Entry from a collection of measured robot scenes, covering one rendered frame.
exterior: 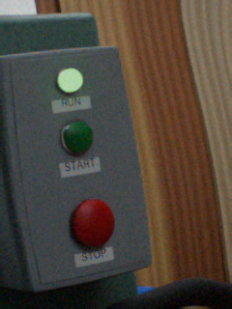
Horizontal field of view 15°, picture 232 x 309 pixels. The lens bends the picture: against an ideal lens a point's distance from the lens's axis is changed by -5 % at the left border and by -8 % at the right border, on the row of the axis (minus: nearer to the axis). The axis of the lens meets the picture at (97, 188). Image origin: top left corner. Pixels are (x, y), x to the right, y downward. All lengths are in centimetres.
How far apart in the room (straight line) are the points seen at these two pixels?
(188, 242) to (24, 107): 165
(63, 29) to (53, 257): 19
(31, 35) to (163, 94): 156
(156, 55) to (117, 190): 162
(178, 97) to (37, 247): 167
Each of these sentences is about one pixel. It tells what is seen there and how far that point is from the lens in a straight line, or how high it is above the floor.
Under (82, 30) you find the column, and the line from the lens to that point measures 67.
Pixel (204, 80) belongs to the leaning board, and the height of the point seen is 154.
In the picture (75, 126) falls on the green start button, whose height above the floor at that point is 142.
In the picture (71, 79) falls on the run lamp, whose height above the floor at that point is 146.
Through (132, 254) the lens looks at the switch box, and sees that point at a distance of 60.
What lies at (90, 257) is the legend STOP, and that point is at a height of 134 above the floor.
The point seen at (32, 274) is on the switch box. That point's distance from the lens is 56.
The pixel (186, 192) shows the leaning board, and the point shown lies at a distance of 219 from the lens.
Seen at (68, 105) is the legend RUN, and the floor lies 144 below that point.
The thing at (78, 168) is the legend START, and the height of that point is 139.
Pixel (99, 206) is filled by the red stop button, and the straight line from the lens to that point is 58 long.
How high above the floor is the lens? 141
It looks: 3 degrees down
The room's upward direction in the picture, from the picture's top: 9 degrees counter-clockwise
